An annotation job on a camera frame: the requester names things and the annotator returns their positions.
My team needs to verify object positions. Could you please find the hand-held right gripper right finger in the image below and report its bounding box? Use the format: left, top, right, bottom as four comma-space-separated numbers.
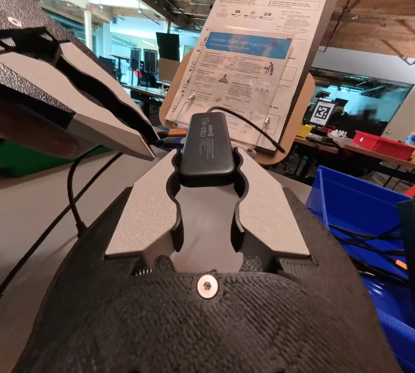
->
231, 148, 312, 259

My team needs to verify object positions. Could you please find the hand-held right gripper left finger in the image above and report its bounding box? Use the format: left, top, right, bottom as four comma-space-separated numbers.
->
104, 149, 185, 260

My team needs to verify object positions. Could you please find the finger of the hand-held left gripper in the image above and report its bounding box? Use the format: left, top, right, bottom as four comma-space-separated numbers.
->
0, 60, 156, 162
56, 42, 160, 146

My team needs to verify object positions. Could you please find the black usb cable grey plug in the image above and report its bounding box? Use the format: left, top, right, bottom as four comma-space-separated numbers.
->
0, 138, 186, 296

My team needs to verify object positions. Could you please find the green plastic bin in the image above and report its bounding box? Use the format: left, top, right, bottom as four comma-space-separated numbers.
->
0, 139, 112, 179

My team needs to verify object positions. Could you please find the dark grey usb hub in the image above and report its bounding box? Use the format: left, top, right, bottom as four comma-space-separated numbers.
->
178, 105, 286, 188

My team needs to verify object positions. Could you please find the person's left hand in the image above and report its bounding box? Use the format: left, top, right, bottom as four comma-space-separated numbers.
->
0, 101, 98, 160

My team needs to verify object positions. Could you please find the brown cardboard panel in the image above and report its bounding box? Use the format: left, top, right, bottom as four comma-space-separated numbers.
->
158, 59, 179, 88

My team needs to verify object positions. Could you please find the blue plastic bin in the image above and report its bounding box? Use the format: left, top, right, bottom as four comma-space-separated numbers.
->
306, 166, 415, 373

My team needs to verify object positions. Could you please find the black screen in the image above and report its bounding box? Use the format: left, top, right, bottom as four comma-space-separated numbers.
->
156, 33, 180, 61

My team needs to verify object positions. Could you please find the small framed marker sign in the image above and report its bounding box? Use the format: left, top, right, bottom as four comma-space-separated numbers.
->
310, 99, 338, 127

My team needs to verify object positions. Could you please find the red storage bin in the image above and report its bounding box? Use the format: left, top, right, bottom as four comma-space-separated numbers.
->
353, 131, 415, 161

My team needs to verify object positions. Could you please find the laminated exercise sheet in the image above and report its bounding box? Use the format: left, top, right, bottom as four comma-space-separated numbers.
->
167, 31, 294, 140

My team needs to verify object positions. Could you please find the large white instruction sheet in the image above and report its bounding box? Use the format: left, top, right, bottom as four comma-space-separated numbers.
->
165, 0, 329, 150

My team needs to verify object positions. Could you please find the wire page holder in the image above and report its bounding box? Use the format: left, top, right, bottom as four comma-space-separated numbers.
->
256, 117, 271, 150
175, 92, 196, 125

